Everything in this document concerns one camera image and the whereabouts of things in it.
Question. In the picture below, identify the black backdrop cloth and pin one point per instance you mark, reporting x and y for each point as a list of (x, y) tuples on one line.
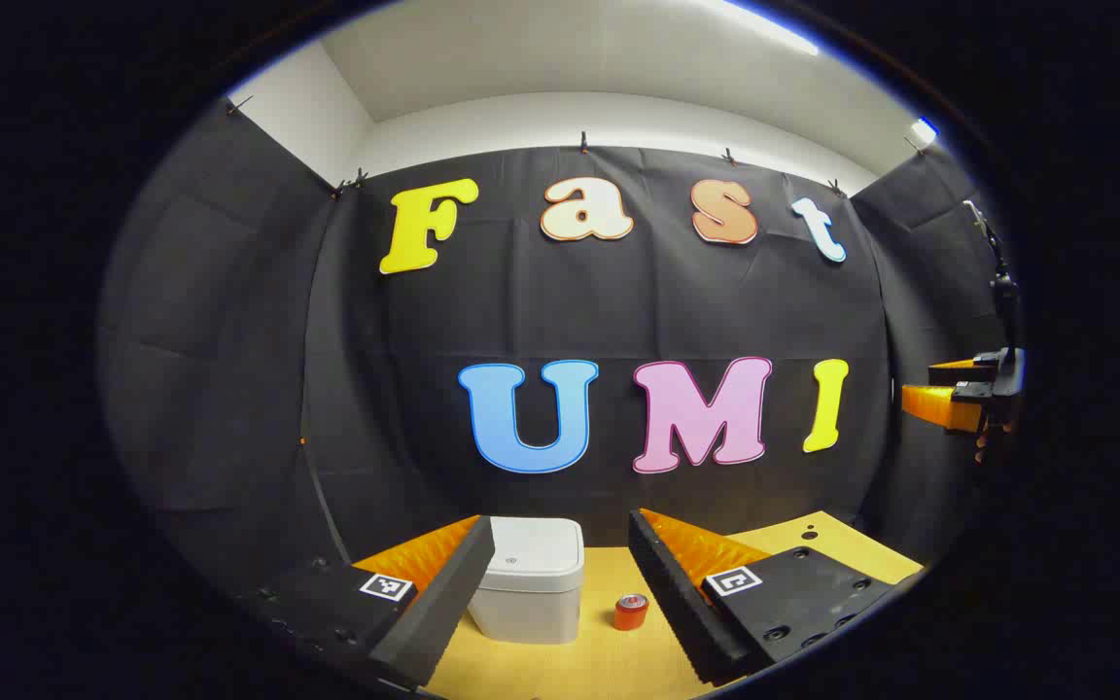
[(521, 311)]

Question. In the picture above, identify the white desktop garbage bin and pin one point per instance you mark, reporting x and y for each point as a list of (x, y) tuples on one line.
[(533, 574)]

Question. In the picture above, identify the wooden desktop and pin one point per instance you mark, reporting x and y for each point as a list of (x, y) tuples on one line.
[(599, 661)]

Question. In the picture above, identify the red pop can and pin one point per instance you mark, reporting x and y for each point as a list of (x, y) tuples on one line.
[(631, 613)]

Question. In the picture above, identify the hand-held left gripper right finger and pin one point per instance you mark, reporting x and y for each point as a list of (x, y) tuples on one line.
[(672, 593)]

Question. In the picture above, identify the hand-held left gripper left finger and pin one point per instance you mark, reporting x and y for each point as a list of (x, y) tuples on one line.
[(443, 603)]

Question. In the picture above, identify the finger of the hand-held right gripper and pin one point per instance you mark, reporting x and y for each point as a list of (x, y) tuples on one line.
[(959, 371), (939, 403)]

